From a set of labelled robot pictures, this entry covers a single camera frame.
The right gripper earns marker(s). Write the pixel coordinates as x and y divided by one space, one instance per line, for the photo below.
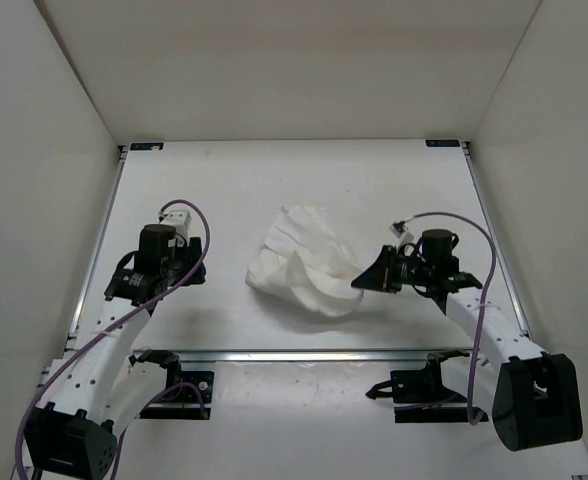
377 276

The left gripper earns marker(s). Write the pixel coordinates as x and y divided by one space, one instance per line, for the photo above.
194 250

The white pleated skirt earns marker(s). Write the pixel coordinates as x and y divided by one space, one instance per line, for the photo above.
305 261

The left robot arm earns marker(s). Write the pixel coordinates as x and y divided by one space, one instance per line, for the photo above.
90 401

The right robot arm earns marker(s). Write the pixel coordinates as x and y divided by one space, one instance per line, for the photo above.
530 396

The left corner black label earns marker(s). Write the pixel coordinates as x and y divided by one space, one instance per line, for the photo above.
146 146

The corner black label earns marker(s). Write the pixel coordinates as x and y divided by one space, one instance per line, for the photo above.
146 146
442 143

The right corner black label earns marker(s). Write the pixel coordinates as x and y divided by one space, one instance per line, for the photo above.
442 143

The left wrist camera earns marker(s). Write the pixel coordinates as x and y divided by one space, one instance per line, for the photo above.
180 219

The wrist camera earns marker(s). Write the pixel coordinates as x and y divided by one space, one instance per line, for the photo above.
180 219
402 232

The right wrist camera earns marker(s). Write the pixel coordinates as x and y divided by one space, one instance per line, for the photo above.
402 232

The aluminium front table rail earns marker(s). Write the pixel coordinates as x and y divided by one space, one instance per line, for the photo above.
302 356

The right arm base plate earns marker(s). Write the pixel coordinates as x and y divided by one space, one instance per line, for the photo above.
419 395

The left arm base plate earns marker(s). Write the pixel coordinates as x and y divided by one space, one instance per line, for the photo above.
190 388

